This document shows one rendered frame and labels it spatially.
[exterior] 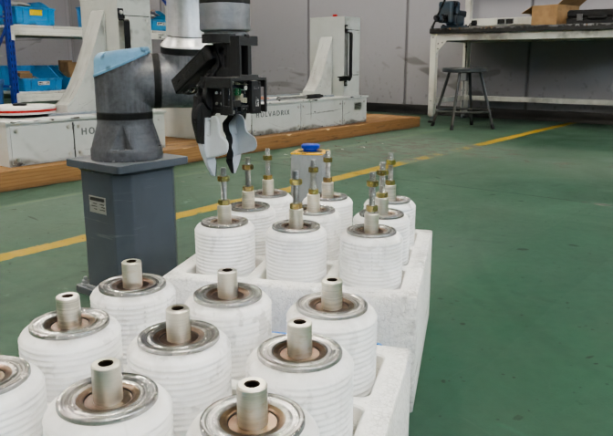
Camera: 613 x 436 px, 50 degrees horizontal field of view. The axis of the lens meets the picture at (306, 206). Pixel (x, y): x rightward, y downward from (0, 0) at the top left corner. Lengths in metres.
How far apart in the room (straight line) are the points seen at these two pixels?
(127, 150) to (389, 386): 0.87
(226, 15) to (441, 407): 0.66
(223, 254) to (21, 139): 2.00
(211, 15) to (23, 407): 0.61
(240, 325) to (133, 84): 0.81
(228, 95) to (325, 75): 3.64
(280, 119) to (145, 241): 2.64
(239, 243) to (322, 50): 3.70
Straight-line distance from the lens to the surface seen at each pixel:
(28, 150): 2.96
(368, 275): 0.97
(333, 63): 4.66
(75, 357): 0.66
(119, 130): 1.41
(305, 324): 0.58
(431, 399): 1.06
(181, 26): 1.42
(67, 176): 2.98
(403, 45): 6.61
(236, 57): 0.97
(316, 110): 4.27
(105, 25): 3.36
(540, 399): 1.11
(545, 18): 5.54
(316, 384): 0.56
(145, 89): 1.41
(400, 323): 0.96
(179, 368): 0.60
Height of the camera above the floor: 0.50
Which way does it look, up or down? 12 degrees down
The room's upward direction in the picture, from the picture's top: straight up
